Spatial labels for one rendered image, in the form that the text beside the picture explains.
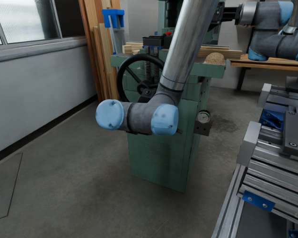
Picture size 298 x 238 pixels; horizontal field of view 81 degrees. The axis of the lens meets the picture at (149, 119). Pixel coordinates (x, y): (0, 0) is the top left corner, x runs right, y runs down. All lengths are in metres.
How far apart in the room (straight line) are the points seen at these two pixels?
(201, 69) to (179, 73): 0.41
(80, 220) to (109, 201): 0.20
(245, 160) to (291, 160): 0.11
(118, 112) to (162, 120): 0.10
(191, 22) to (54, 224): 1.27
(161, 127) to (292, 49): 0.52
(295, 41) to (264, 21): 0.12
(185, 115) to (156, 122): 0.59
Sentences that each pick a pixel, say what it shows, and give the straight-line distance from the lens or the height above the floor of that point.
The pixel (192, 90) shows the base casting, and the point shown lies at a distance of 0.91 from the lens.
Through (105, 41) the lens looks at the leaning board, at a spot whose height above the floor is 0.84.
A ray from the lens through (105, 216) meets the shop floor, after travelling 1.28.
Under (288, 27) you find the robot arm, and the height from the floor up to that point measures 1.04.
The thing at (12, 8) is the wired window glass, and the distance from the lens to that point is 2.07.
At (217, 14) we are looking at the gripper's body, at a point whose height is 1.09.
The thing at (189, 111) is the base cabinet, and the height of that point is 0.65.
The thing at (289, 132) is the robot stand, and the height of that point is 0.82.
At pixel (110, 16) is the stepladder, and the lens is 1.88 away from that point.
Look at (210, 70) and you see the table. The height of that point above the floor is 0.87.
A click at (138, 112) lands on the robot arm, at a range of 0.41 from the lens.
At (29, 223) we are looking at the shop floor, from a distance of 1.43.
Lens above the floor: 1.07
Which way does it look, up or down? 30 degrees down
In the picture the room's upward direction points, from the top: straight up
